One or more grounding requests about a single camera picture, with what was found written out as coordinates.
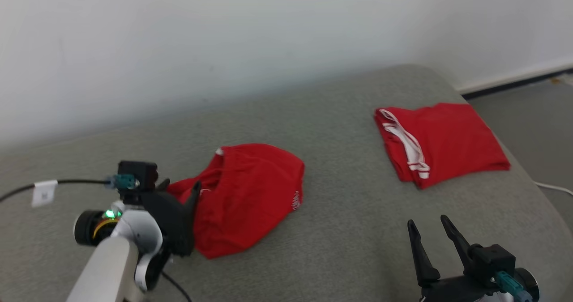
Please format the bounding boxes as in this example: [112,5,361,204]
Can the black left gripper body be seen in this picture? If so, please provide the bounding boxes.
[141,190,196,256]

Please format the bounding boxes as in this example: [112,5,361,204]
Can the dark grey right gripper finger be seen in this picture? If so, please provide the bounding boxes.
[440,215,473,272]
[407,219,442,287]

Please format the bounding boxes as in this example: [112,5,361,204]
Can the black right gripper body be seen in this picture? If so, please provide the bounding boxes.
[419,275,502,302]

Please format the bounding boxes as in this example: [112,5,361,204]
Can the red white shorts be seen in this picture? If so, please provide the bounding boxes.
[167,143,306,260]

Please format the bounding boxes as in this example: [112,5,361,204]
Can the red white basketball jersey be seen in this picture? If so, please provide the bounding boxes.
[374,103,511,190]

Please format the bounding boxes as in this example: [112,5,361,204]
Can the white black baseboard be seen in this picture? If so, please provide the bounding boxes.
[454,57,573,100]

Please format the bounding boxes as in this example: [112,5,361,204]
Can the black cable with teal plug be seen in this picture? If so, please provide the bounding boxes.
[494,271,524,302]
[0,174,137,203]

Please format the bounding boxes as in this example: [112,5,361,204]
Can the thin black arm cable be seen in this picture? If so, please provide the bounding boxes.
[161,271,193,302]

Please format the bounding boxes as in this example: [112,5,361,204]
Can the white floor cable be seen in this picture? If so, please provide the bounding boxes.
[534,181,573,196]

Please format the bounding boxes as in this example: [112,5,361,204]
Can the white cable label tag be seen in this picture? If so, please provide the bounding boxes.
[32,180,59,207]

